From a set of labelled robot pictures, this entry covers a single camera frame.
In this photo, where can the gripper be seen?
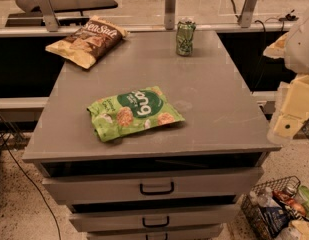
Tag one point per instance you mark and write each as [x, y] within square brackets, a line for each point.
[302, 47]

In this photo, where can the brown sea salt chip bag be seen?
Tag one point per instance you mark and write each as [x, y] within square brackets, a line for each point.
[89, 43]

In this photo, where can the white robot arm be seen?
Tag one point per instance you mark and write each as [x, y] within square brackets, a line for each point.
[293, 47]

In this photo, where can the blue snack bag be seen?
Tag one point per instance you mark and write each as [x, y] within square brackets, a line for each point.
[275, 218]

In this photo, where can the yellow bag in basket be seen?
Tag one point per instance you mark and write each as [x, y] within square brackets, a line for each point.
[296, 230]

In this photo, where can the green rice chip bag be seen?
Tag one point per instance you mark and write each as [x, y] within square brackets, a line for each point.
[129, 113]

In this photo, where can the green package in basket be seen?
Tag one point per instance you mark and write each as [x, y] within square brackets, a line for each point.
[302, 197]

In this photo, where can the red snack package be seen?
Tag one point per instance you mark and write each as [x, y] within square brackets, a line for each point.
[288, 200]

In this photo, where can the top grey drawer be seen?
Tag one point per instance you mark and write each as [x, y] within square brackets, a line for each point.
[127, 187]

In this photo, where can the grey drawer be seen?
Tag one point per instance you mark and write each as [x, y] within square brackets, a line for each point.
[191, 233]
[158, 218]
[127, 187]

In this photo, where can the clear plastic water bottle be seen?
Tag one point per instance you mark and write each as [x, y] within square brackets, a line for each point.
[264, 198]

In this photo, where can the green soda can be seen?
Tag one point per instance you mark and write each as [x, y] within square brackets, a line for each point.
[184, 37]

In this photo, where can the middle grey drawer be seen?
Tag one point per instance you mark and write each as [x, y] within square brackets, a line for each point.
[158, 218]

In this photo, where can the grey drawer cabinet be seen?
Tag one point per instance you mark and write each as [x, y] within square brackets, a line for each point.
[223, 126]

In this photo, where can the bottom grey drawer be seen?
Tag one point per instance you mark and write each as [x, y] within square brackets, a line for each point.
[191, 233]

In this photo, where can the right metal bracket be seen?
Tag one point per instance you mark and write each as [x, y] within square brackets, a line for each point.
[246, 15]

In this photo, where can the metal bracket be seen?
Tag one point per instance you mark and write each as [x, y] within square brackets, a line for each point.
[246, 15]
[169, 14]
[49, 18]

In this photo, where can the wire basket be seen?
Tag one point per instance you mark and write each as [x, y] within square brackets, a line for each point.
[288, 185]

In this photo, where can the middle metal bracket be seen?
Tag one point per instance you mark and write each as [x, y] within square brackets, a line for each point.
[169, 14]

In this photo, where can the left metal bracket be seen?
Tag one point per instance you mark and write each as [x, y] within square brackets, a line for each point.
[49, 18]

